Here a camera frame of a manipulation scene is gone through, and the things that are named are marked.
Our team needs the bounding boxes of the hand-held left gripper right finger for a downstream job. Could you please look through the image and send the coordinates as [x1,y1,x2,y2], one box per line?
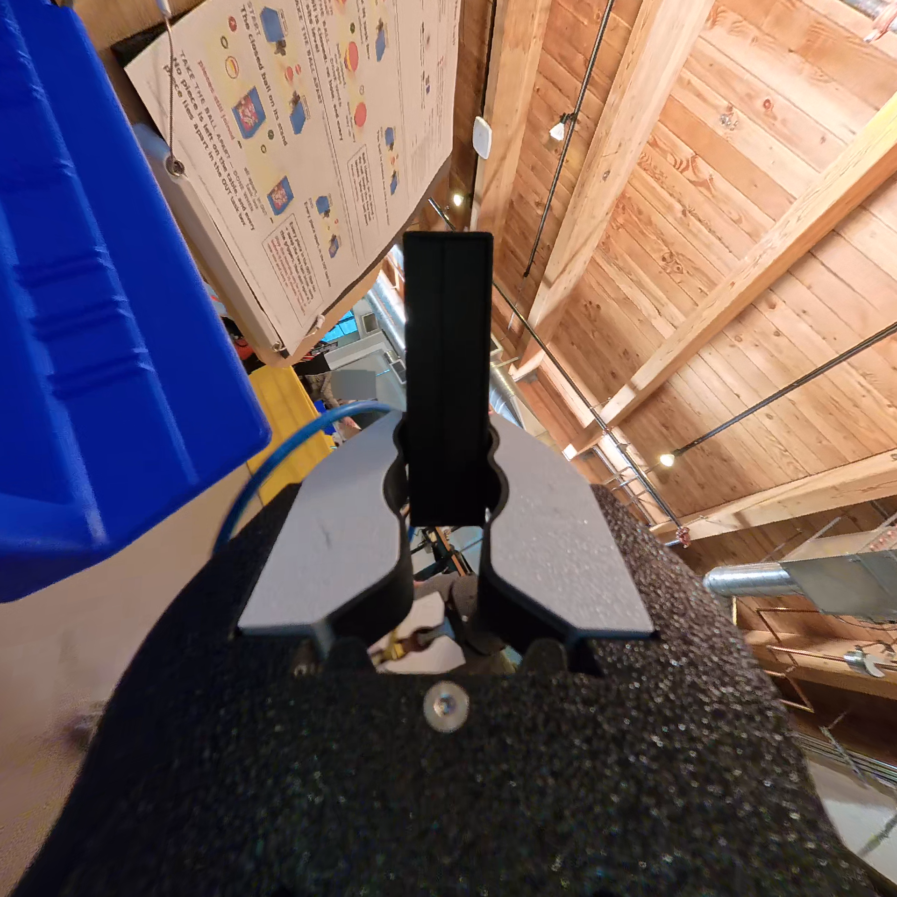
[478,413,658,660]

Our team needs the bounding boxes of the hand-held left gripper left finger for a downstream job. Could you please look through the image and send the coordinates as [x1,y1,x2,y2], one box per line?
[237,410,416,656]

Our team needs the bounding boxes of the blue ethernet cable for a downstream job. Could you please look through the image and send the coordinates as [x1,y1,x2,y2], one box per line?
[214,401,393,555]

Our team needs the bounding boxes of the yellow plastic bin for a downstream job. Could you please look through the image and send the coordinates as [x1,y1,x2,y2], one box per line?
[249,364,337,505]

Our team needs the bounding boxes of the black network switch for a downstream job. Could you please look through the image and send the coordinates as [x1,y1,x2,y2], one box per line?
[403,231,495,528]

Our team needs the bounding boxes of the blue plastic bin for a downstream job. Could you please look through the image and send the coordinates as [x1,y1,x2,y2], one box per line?
[0,0,273,604]

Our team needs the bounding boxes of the printed instruction poster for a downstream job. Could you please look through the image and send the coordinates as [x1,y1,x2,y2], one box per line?
[125,0,463,344]

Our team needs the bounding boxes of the silver box ventilation duct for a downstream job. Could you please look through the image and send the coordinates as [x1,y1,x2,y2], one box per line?
[704,529,897,621]

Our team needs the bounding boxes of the black ceiling light rail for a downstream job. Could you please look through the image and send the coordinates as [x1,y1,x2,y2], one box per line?
[659,322,897,469]
[522,0,618,278]

